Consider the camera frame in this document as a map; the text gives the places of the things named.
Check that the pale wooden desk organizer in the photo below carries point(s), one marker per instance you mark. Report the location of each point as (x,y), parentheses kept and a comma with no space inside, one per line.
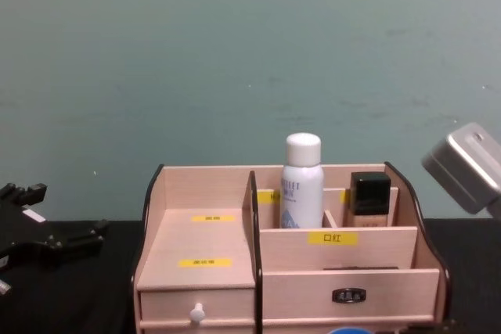
(203,240)

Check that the white spray bottle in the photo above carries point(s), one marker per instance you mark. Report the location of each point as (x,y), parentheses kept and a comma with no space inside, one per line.
(302,197)

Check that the foundation bottle with black cap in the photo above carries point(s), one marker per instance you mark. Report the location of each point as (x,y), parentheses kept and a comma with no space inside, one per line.
(370,203)

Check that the blue round object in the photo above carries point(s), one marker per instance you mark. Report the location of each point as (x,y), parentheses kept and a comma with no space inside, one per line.
(346,330)

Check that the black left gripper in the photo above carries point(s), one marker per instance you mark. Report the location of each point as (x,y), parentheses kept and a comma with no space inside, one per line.
(21,232)

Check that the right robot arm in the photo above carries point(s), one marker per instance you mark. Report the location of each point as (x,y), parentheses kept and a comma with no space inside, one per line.
(463,169)

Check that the black table cloth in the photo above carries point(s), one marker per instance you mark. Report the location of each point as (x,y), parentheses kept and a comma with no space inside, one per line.
(70,302)

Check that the small wooden drawer white knob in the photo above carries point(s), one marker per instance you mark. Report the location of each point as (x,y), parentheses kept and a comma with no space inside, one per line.
(164,304)

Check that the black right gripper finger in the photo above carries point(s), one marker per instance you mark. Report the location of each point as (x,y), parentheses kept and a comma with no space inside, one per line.
(432,328)

